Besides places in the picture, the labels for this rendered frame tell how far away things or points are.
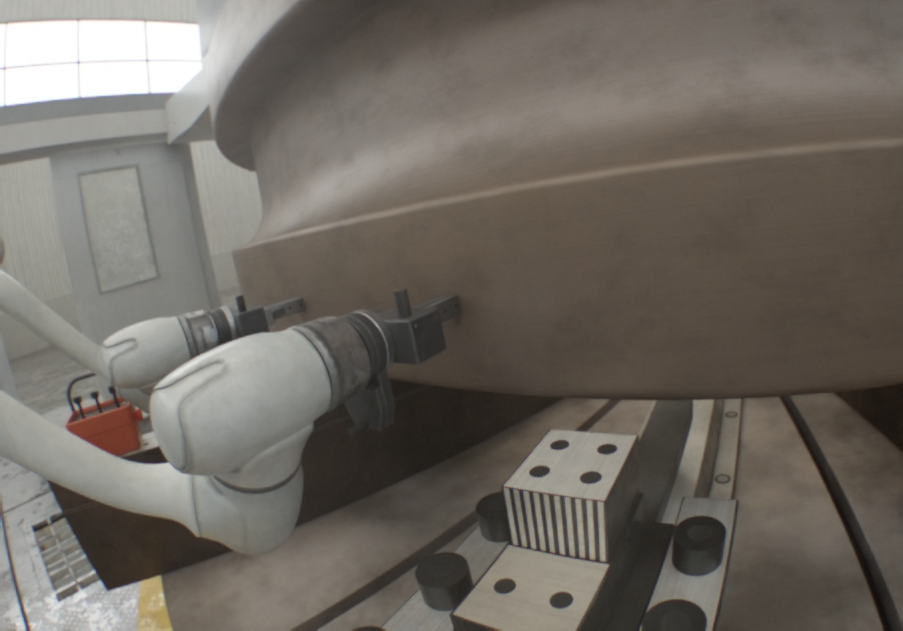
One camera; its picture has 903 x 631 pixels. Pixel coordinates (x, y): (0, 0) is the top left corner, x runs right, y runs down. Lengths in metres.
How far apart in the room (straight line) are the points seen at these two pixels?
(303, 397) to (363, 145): 0.62
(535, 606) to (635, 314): 0.32
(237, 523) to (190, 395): 0.17
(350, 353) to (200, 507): 0.22
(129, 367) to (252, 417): 0.47
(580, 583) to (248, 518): 0.33
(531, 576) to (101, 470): 0.44
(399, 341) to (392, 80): 0.52
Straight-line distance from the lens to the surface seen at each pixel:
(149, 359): 0.83
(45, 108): 4.31
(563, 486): 0.48
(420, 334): 0.49
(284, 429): 0.42
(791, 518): 1.27
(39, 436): 0.52
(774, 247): 0.52
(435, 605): 0.59
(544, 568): 0.51
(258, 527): 0.52
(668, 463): 0.94
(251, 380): 0.40
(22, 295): 0.98
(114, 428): 1.35
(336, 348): 0.45
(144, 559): 1.51
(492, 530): 0.66
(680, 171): 0.51
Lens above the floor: 1.11
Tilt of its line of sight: 10 degrees down
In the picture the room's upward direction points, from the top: 11 degrees counter-clockwise
